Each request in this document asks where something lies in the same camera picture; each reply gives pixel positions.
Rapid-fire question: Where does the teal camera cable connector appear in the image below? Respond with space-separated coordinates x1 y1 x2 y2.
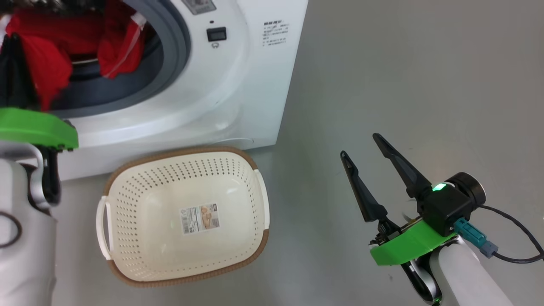
453 218 499 259

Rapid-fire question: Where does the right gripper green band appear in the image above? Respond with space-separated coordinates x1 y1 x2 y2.
340 133 458 266

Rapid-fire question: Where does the printed warning text label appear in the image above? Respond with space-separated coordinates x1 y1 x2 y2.
262 19 291 47

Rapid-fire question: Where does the black door lock socket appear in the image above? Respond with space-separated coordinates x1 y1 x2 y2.
207 26 227 43

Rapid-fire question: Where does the cream perforated laundry basket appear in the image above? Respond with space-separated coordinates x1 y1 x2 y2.
96 146 271 288

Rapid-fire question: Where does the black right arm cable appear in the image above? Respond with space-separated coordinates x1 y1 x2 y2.
480 205 544 264

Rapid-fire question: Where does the grey rubber door seal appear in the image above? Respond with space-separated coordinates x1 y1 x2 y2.
42 0 192 120

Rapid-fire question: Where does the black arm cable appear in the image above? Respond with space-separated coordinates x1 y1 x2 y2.
0 212 22 249
480 205 544 264

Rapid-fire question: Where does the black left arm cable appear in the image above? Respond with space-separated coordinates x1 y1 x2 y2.
0 212 22 249

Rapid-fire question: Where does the red garment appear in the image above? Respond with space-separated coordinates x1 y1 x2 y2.
3 0 147 112

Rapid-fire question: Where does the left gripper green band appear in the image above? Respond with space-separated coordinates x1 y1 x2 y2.
0 33 79 205

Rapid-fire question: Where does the white front-load washing machine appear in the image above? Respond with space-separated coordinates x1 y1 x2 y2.
0 0 309 181

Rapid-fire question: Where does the paper label in basket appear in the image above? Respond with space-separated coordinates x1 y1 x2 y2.
179 203 221 235

